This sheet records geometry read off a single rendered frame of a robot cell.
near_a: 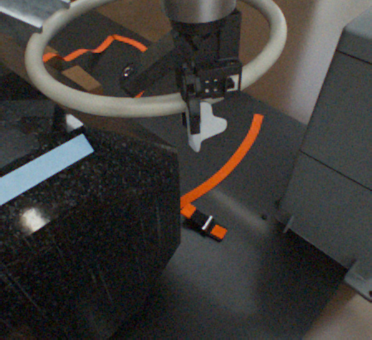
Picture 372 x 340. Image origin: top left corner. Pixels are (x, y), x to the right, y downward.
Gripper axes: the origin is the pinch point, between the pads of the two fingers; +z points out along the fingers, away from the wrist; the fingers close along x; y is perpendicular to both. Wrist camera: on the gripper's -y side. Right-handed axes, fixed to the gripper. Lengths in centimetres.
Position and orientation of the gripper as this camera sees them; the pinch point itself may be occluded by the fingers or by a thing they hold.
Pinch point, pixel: (188, 134)
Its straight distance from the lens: 58.1
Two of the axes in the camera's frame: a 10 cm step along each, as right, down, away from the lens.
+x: -2.2, -7.0, 6.8
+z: 0.5, 6.9, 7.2
